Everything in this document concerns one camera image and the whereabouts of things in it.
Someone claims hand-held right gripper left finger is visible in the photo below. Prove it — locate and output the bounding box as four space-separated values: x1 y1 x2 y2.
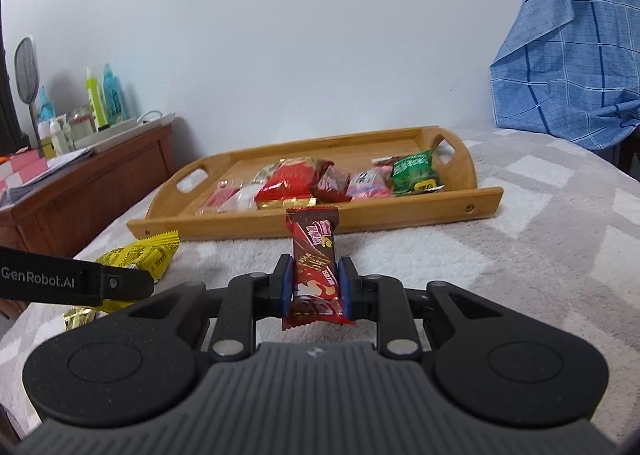
127 255 293 362

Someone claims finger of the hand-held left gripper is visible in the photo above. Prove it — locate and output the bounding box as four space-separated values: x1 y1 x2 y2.
95 260 157 305

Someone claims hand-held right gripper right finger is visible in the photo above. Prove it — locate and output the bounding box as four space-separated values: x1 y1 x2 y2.
339 256 516 361

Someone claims yellow snack bag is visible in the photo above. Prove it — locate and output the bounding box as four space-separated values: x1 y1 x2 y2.
95 230 181 313

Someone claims dark red chocolate wafer packet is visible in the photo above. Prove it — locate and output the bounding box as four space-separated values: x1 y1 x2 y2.
281 207 357 331

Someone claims wooden tray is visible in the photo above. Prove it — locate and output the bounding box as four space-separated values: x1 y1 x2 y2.
126 125 505 241

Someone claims clear packet with white snack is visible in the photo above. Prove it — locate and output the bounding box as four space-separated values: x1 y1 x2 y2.
220 182 263 213

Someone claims dark reddish brown snack packet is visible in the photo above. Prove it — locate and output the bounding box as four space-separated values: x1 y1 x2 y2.
312 165 353 203

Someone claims red white patterned snack packet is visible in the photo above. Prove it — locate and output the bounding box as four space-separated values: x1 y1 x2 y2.
346 167 393 202

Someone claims long red snack packet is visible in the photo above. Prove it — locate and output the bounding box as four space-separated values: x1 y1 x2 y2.
196 180 246 216

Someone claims gold foil snack packet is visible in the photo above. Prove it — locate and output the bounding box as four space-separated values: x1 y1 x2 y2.
62 306 97 332

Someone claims wooden cabinet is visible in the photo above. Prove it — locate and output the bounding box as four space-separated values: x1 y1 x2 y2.
0 117 178 321

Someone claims large red snack packet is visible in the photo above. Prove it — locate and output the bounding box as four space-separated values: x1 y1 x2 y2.
255 157 335 210

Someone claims pink box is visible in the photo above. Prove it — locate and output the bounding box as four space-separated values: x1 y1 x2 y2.
0 152 48 192

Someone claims stack of papers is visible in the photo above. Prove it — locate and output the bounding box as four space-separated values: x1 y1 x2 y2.
45 147 94 172

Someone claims green snack packet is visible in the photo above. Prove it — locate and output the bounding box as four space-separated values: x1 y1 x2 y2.
390 150 445 196

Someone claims white bottle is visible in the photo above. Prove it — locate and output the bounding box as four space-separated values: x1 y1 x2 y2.
50 116 69 154
37 121 56 159

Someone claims white tray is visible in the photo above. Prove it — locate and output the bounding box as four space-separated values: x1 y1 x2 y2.
75 110 176 154

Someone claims clear jar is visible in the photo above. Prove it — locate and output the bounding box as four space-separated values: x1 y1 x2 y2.
70 107 97 136

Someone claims small teal spray bottle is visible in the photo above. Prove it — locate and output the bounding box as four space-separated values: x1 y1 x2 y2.
37 86 57 123

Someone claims green bottle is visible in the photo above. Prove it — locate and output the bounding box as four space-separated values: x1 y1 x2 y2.
85 67 109 130

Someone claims tall teal bottle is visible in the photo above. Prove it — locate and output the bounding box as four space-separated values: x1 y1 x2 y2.
102 64 126 126

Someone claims electric fly swatter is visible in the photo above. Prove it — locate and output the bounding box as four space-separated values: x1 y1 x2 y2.
14 36 44 156

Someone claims blue checked cloth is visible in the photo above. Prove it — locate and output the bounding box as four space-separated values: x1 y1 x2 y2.
489 0 640 153

